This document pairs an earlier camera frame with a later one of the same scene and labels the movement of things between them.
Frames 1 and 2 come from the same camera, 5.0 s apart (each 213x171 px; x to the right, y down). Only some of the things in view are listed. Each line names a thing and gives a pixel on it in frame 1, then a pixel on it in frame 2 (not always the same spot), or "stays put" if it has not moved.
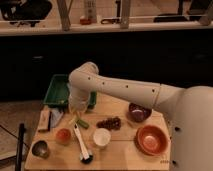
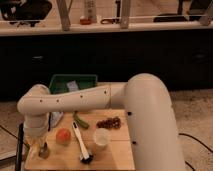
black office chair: [25, 11] stays put
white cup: [101, 136] stays put
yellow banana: [75, 116] → [40, 146]
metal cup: [40, 149] stays put
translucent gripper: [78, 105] → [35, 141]
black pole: [21, 133] stays put
